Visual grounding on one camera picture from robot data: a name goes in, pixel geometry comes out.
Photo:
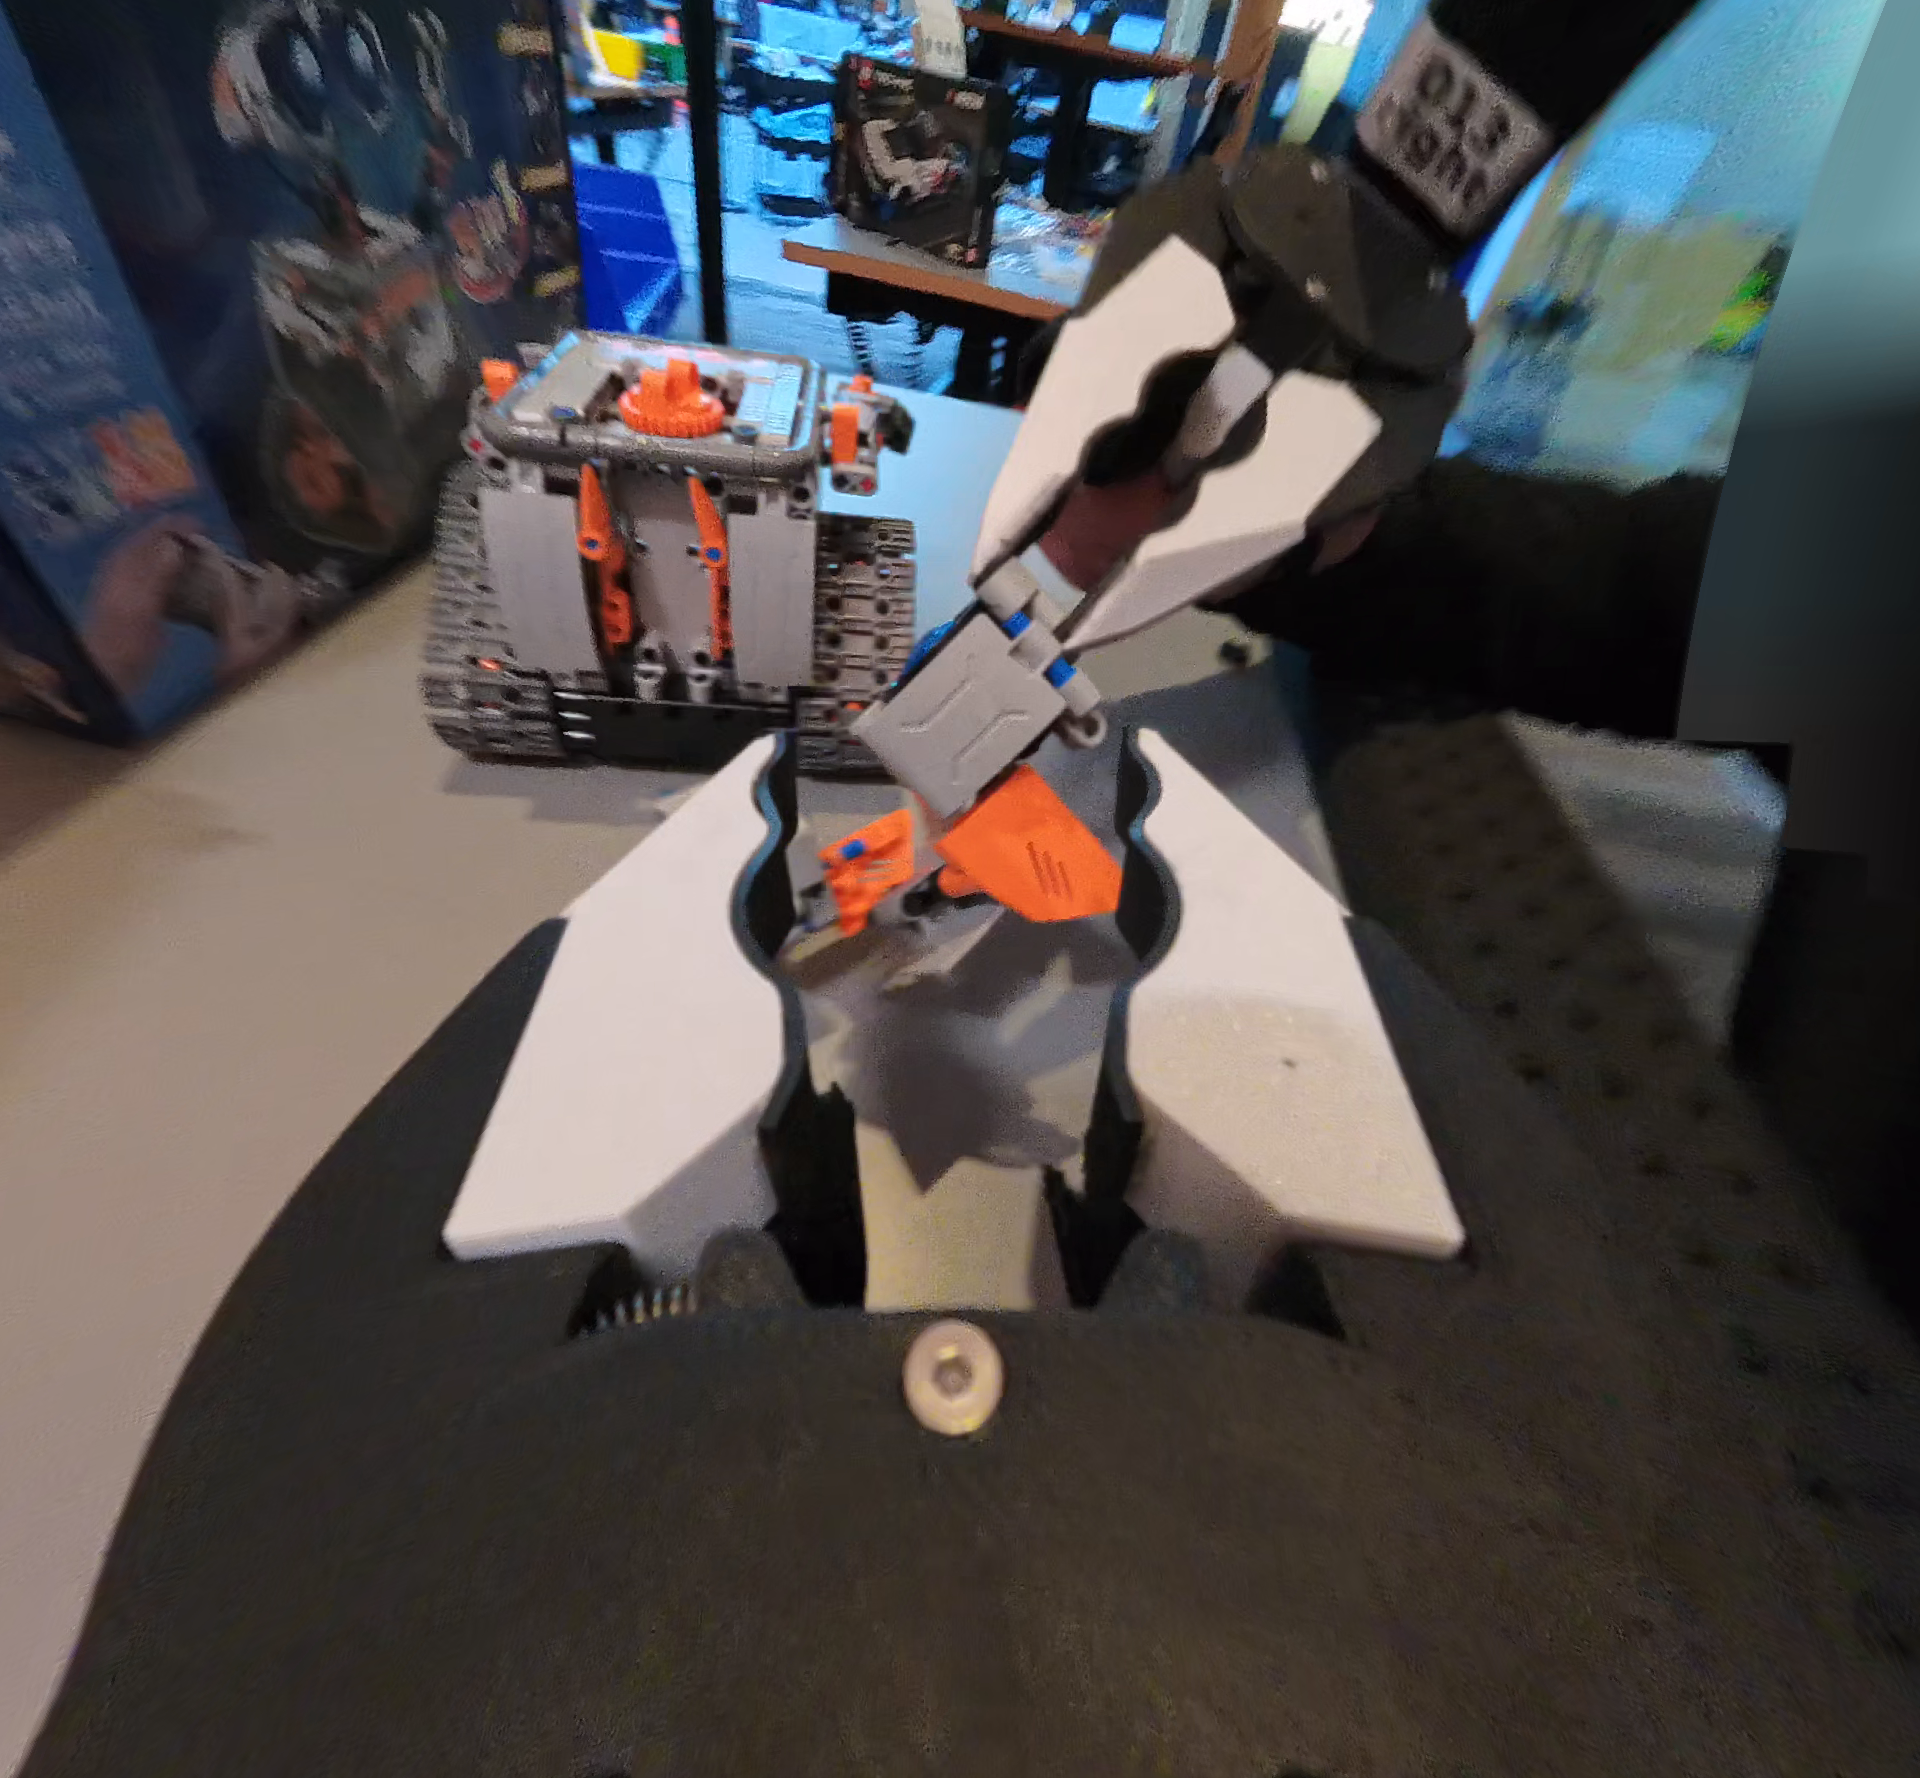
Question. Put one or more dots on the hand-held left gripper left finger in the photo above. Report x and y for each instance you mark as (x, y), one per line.
(646, 1057)

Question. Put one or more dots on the person's right forearm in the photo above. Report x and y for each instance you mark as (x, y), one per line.
(1503, 578)

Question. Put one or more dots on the blue plastic bin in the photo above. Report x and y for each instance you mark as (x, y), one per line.
(627, 246)

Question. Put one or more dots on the black boxed toy set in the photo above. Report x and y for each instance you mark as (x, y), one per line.
(917, 156)

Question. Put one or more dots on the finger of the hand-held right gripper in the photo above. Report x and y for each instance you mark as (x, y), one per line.
(1277, 460)
(1096, 367)

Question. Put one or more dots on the black metal post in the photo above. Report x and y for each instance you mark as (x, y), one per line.
(700, 83)

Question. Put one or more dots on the translucent blue round stud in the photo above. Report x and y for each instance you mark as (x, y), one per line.
(934, 647)

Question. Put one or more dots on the blue toy kit box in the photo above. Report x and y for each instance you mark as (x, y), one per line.
(151, 311)

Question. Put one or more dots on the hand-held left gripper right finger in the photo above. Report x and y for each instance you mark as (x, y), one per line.
(1291, 1071)

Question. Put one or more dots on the wooden background table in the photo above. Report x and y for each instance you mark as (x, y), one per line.
(931, 280)

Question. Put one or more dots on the person's right hand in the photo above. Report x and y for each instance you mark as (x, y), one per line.
(1117, 525)

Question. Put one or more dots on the grey orange twin-motor toy assembly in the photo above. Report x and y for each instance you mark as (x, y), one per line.
(962, 729)

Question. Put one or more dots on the large grey orange toy vehicle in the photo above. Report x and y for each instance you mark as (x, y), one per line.
(525, 562)

